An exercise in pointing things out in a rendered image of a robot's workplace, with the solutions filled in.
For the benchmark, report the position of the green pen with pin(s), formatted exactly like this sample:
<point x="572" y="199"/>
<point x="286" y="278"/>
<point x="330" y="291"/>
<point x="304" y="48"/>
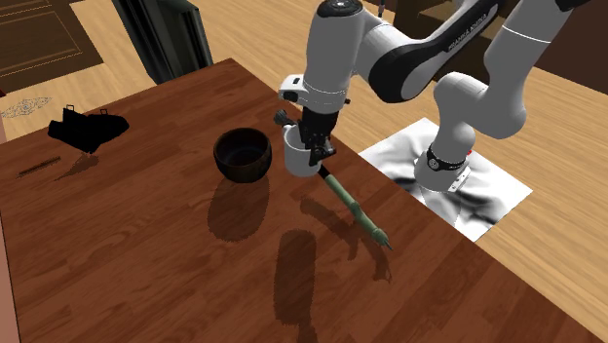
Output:
<point x="354" y="209"/>

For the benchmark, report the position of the dark brown patterned rug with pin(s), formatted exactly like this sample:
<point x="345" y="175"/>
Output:
<point x="40" y="40"/>

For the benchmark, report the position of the thin brown stick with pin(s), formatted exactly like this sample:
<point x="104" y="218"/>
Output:
<point x="40" y="166"/>

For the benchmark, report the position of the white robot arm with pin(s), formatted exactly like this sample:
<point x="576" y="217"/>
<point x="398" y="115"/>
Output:
<point x="468" y="102"/>

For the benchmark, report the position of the white grey patterned robot stand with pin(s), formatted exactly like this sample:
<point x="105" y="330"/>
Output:
<point x="494" y="197"/>

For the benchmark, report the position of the black angular object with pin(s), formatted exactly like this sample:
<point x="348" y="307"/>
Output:
<point x="88" y="130"/>

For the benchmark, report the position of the white cup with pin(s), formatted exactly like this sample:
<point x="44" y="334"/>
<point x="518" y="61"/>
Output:
<point x="297" y="159"/>

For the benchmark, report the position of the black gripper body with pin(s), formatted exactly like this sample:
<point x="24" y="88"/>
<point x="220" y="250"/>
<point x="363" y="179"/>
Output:
<point x="316" y="123"/>

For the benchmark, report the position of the dark brown wooden bowl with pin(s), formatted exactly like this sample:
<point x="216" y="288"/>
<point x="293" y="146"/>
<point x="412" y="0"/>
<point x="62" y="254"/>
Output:
<point x="242" y="156"/>

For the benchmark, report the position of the dark green cabinet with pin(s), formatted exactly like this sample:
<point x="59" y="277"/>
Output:
<point x="164" y="38"/>

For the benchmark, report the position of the small dark grey object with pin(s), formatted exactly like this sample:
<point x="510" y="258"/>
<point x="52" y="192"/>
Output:
<point x="281" y="117"/>

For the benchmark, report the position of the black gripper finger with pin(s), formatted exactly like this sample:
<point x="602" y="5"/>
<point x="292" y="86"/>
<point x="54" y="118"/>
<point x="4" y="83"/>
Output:
<point x="314" y="156"/>
<point x="329" y="149"/>

